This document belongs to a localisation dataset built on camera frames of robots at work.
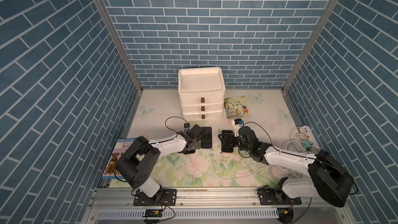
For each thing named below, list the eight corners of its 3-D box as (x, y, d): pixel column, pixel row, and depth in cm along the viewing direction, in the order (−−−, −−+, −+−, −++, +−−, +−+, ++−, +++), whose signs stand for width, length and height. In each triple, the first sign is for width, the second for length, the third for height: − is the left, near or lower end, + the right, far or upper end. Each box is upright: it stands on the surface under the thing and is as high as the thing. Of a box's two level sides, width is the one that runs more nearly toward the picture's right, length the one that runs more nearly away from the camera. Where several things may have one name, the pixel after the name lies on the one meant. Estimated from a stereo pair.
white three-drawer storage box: (180, 122, 104) (174, 95, 83) (184, 94, 120) (179, 66, 100) (222, 122, 104) (226, 95, 84) (220, 95, 120) (223, 67, 100)
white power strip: (303, 149, 92) (305, 147, 90) (294, 127, 102) (296, 125, 100) (317, 149, 92) (320, 147, 90) (307, 127, 102) (309, 125, 100)
